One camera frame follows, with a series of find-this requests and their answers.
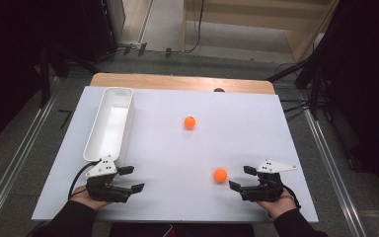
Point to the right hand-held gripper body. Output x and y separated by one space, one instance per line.
265 192

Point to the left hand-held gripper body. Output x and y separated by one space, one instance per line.
107 192

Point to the orange ping-pong ball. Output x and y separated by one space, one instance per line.
189 122
220 175

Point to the white plastic bin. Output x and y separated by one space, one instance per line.
111 126

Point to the person's right hand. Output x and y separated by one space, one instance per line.
278 205

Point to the person's left hand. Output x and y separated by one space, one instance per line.
85 199

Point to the white board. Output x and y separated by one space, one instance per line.
190 154

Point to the wooden table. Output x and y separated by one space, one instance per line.
164 80

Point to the black metal stand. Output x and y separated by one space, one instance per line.
46 75
311 85

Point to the light wooden furniture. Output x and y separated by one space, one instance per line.
302 36

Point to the black curtain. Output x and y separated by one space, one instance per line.
368 82
10 65

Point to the metal floor rail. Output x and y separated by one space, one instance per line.
335 174
19 158

